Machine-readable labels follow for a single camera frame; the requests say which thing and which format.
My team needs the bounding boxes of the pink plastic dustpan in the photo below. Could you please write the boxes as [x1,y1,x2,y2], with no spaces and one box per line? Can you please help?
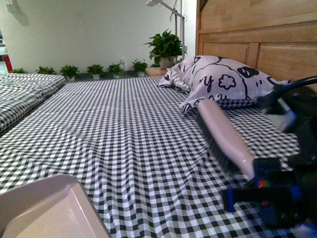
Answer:
[0,175,110,238]

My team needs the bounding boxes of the pink hand brush black bristles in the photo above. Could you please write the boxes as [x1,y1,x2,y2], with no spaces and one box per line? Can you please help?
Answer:
[197,100,255,179]

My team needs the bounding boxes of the small wooden bedside table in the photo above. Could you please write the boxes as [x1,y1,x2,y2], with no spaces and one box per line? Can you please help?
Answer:
[146,67,167,77]

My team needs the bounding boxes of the white cartoon print pillow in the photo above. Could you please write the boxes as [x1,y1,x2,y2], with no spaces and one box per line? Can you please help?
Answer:
[157,56,290,115]

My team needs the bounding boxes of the black cable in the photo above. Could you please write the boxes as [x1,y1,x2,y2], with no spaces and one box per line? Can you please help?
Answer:
[258,76,317,115]

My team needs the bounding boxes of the folded checkered quilt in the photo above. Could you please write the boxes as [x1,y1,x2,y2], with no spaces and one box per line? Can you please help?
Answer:
[0,73,66,132]

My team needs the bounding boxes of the white wall cable conduit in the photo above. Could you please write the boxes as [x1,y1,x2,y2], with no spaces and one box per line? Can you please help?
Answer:
[6,0,30,25]

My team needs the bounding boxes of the wooden bed headboard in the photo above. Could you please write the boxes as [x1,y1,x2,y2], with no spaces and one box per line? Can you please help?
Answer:
[196,0,317,80]

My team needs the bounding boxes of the white floor lamp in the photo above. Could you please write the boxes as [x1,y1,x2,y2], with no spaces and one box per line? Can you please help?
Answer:
[146,0,187,60]

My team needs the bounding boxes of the large potted green plant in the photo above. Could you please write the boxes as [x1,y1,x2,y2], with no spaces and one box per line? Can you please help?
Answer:
[145,29,182,69]

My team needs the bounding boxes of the small potted plant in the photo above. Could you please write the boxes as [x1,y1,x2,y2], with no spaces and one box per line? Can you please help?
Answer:
[87,64,103,79]
[60,65,79,81]
[10,68,27,74]
[132,59,148,77]
[107,63,124,78]
[35,66,56,75]

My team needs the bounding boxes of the black white checkered bed sheet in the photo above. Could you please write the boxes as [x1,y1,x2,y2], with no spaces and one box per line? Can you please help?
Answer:
[0,77,294,238]

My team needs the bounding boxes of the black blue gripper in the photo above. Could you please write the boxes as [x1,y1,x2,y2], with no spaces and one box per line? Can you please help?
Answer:
[221,86,317,230]

